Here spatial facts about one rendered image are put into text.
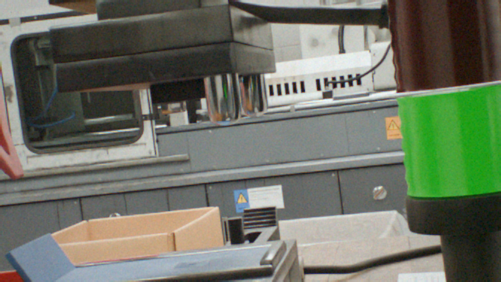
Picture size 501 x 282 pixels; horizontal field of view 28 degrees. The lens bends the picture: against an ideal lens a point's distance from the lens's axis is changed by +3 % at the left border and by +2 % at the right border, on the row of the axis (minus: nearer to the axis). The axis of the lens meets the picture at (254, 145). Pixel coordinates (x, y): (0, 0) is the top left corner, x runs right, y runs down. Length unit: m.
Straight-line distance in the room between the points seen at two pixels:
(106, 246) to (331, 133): 2.37
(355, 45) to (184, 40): 5.14
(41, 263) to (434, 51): 0.38
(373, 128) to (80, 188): 1.62
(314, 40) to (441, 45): 5.36
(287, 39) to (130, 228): 3.78
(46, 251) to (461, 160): 0.39
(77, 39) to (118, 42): 0.02
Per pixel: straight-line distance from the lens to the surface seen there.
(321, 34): 5.68
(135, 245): 2.90
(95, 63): 0.54
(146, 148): 5.28
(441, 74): 0.33
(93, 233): 3.52
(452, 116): 0.33
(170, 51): 0.53
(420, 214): 0.33
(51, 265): 0.66
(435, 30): 0.33
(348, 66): 5.34
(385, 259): 1.03
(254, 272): 0.58
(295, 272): 0.68
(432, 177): 0.33
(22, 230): 5.61
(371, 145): 5.07
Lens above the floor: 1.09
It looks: 3 degrees down
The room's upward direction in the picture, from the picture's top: 7 degrees counter-clockwise
